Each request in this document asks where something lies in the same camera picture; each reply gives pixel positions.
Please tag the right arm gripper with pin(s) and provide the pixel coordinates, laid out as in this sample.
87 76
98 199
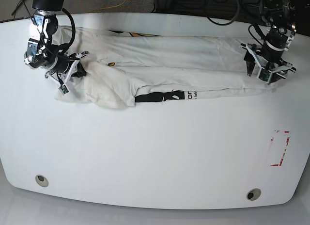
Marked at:
41 52

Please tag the table cable grommet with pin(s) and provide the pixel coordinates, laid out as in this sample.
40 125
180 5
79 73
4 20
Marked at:
253 194
41 181

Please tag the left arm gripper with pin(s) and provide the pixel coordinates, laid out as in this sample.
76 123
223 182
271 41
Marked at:
268 53

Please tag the left table cable grommet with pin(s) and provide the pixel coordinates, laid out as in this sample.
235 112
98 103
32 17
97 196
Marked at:
41 181

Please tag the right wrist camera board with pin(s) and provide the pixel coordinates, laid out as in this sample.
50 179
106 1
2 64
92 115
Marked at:
63 89

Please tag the black silver robot arm right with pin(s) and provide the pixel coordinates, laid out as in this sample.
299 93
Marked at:
48 2

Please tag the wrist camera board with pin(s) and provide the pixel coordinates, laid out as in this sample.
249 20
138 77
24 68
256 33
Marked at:
264 75
63 89

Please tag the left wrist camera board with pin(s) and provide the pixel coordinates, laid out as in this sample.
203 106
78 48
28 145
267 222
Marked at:
264 75

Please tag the right table cable grommet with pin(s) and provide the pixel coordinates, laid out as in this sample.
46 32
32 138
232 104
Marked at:
253 194

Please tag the red tape rectangle marking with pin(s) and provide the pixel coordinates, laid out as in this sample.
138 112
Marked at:
278 147

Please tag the white printed t-shirt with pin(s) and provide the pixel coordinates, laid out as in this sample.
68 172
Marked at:
123 70

